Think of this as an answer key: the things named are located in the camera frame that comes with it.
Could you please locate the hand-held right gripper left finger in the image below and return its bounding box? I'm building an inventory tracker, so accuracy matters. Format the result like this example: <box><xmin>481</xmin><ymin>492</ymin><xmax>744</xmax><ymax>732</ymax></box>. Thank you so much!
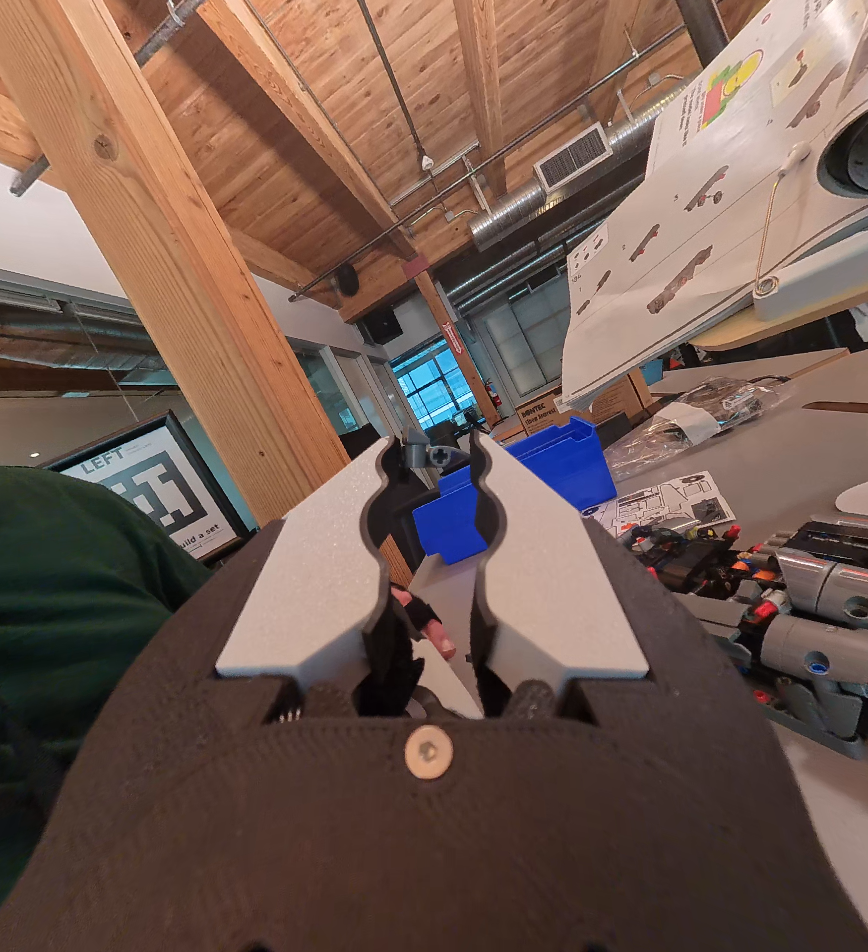
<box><xmin>214</xmin><ymin>435</ymin><xmax>414</xmax><ymax>716</ymax></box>

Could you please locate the black wall speaker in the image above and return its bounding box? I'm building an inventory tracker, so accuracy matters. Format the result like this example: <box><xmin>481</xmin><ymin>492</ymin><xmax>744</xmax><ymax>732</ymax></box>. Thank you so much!
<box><xmin>360</xmin><ymin>306</ymin><xmax>404</xmax><ymax>345</ymax></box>

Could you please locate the blue plastic bin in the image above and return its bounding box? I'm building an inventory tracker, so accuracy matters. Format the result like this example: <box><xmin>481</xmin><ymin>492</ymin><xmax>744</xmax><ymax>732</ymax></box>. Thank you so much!
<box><xmin>412</xmin><ymin>416</ymin><xmax>619</xmax><ymax>566</ymax></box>

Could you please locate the grey metal bracket rod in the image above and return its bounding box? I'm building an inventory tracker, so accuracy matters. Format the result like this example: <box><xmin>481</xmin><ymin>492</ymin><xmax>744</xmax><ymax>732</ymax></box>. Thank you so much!
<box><xmin>8</xmin><ymin>156</ymin><xmax>52</xmax><ymax>198</ymax></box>

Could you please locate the blue lit window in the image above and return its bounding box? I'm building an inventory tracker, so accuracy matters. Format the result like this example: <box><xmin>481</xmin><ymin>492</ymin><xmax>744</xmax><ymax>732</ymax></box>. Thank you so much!
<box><xmin>391</xmin><ymin>346</ymin><xmax>480</xmax><ymax>432</ymax></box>

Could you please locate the white air vent grille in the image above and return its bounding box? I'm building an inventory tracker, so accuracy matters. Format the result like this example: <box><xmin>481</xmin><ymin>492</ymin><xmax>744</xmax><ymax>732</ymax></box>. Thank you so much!
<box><xmin>533</xmin><ymin>122</ymin><xmax>615</xmax><ymax>196</ymax></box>

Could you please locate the printed cardboard box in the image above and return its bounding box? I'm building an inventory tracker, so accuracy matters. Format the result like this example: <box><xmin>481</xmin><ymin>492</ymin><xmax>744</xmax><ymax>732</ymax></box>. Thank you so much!
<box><xmin>512</xmin><ymin>372</ymin><xmax>654</xmax><ymax>441</ymax></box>

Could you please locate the small grey lego connector assembly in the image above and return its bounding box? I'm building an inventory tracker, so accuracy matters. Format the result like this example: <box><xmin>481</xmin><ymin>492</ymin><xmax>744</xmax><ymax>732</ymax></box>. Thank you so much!
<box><xmin>403</xmin><ymin>427</ymin><xmax>474</xmax><ymax>471</ymax></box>

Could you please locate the person's left hand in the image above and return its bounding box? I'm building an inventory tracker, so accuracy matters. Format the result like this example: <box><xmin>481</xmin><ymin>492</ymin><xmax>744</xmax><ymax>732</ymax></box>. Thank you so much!
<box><xmin>391</xmin><ymin>584</ymin><xmax>458</xmax><ymax>663</ymax></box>

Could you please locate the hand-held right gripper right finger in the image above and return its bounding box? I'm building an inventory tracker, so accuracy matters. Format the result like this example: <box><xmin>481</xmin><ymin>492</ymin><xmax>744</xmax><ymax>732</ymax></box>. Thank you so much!
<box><xmin>470</xmin><ymin>431</ymin><xmax>651</xmax><ymax>716</ymax></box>

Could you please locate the lego sticker sheet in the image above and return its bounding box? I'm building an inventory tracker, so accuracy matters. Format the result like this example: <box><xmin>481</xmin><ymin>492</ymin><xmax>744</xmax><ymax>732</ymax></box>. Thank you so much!
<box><xmin>581</xmin><ymin>470</ymin><xmax>738</xmax><ymax>541</ymax></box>

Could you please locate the slim wooden post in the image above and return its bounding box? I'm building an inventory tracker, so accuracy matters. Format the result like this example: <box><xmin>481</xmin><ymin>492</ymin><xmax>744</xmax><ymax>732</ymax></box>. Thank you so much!
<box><xmin>412</xmin><ymin>271</ymin><xmax>502</xmax><ymax>428</ymax></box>

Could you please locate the framed marker sign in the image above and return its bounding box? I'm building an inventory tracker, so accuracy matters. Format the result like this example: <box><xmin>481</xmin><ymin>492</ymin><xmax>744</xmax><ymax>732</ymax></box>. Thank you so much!
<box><xmin>38</xmin><ymin>409</ymin><xmax>260</xmax><ymax>564</ymax></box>

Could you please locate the thick wooden support post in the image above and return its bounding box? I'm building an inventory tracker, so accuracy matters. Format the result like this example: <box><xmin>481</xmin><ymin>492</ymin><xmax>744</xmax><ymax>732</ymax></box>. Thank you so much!
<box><xmin>0</xmin><ymin>0</ymin><xmax>414</xmax><ymax>589</ymax></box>

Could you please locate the lego instruction booklet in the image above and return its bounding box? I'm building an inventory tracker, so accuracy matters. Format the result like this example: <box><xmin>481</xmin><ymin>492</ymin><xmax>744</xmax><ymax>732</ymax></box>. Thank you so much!
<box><xmin>559</xmin><ymin>0</ymin><xmax>868</xmax><ymax>412</ymax></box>

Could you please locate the clear plastic parts bag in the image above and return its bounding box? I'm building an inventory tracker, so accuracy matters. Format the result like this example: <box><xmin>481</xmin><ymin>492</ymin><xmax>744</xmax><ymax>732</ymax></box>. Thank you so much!
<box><xmin>604</xmin><ymin>375</ymin><xmax>794</xmax><ymax>480</ymax></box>

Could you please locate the small raised wooden table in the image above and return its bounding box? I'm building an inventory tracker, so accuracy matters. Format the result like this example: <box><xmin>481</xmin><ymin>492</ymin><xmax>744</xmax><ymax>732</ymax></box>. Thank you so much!
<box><xmin>690</xmin><ymin>286</ymin><xmax>868</xmax><ymax>406</ymax></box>

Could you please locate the black vertical pipe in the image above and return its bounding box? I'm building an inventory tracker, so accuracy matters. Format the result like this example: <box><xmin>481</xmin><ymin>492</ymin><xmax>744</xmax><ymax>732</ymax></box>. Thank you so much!
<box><xmin>676</xmin><ymin>0</ymin><xmax>729</xmax><ymax>47</ymax></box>

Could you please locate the metal ventilation duct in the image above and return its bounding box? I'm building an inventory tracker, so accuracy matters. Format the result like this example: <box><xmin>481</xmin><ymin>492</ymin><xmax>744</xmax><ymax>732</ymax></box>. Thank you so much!
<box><xmin>467</xmin><ymin>74</ymin><xmax>695</xmax><ymax>254</ymax></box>

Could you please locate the large grey lego vehicle model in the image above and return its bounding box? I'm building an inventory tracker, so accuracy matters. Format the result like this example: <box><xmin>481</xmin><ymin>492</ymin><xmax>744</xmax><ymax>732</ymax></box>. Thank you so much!
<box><xmin>622</xmin><ymin>513</ymin><xmax>868</xmax><ymax>761</ymax></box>

